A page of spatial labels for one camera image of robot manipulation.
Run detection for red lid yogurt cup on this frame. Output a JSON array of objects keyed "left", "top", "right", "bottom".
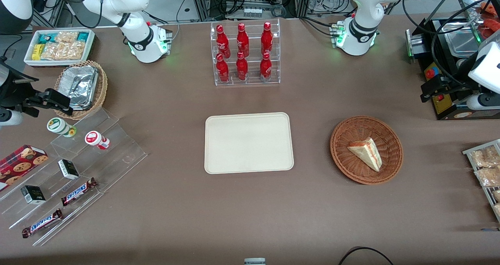
[{"left": 85, "top": 131, "right": 111, "bottom": 150}]

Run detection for silver foil container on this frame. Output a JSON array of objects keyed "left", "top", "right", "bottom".
[{"left": 59, "top": 66, "right": 99, "bottom": 111}]

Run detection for black floor cable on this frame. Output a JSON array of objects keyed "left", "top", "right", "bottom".
[{"left": 338, "top": 247, "right": 394, "bottom": 265}]

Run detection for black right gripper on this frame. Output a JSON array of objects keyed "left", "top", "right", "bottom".
[{"left": 2, "top": 81, "right": 73, "bottom": 115}]

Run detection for brown round wicker basket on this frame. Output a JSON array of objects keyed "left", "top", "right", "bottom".
[{"left": 330, "top": 116, "right": 404, "bottom": 185}]

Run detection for clear acrylic bottle rack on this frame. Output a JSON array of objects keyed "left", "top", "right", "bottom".
[{"left": 210, "top": 19, "right": 281, "bottom": 86}]

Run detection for glass display case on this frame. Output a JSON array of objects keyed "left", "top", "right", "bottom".
[{"left": 456, "top": 0, "right": 500, "bottom": 43}]

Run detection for black food warmer appliance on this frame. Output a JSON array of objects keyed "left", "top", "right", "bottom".
[{"left": 405, "top": 19, "right": 500, "bottom": 121}]

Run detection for steel pan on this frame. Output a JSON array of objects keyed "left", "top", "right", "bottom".
[{"left": 445, "top": 31, "right": 482, "bottom": 57}]

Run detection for red cola bottle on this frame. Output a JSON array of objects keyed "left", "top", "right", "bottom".
[
  {"left": 216, "top": 25, "right": 231, "bottom": 58},
  {"left": 216, "top": 53, "right": 230, "bottom": 84},
  {"left": 236, "top": 52, "right": 249, "bottom": 82},
  {"left": 261, "top": 21, "right": 273, "bottom": 56},
  {"left": 236, "top": 23, "right": 250, "bottom": 57},
  {"left": 260, "top": 52, "right": 272, "bottom": 82}
]

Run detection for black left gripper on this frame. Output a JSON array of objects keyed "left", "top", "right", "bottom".
[{"left": 420, "top": 75, "right": 482, "bottom": 103}]

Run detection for light tan wicker basket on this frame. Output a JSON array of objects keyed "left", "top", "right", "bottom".
[{"left": 54, "top": 60, "right": 108, "bottom": 120}]

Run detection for green lid yogurt cup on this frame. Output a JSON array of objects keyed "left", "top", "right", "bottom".
[{"left": 47, "top": 117, "right": 77, "bottom": 138}]

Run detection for small clear cracker bag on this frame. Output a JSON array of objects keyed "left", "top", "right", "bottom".
[{"left": 55, "top": 31, "right": 79, "bottom": 43}]

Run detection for brown Snickers bar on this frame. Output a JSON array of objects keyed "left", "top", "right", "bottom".
[
  {"left": 22, "top": 209, "right": 63, "bottom": 238},
  {"left": 61, "top": 177, "right": 98, "bottom": 207}
]

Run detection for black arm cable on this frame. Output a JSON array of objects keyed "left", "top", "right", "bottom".
[{"left": 402, "top": 0, "right": 500, "bottom": 90}]

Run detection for small black carton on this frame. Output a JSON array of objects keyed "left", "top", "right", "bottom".
[
  {"left": 21, "top": 185, "right": 46, "bottom": 205},
  {"left": 58, "top": 159, "right": 80, "bottom": 180}
]

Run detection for red cookie box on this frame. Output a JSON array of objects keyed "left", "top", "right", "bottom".
[{"left": 0, "top": 145, "right": 49, "bottom": 191}]

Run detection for large clear cracker bag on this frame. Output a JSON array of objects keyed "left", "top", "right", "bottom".
[{"left": 41, "top": 41, "right": 86, "bottom": 61}]

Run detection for clear acrylic stepped stand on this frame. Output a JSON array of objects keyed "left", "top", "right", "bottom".
[{"left": 0, "top": 107, "right": 148, "bottom": 247}]

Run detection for metal wire tray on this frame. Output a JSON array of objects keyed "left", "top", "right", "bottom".
[{"left": 462, "top": 139, "right": 500, "bottom": 222}]

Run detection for cream rectangular tray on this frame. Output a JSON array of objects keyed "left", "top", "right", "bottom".
[{"left": 204, "top": 112, "right": 294, "bottom": 175}]

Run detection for white rectangular snack bin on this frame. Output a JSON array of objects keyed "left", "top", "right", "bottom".
[{"left": 23, "top": 29, "right": 95, "bottom": 67}]

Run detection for triangular sandwich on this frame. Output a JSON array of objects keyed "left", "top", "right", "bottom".
[{"left": 347, "top": 138, "right": 383, "bottom": 172}]

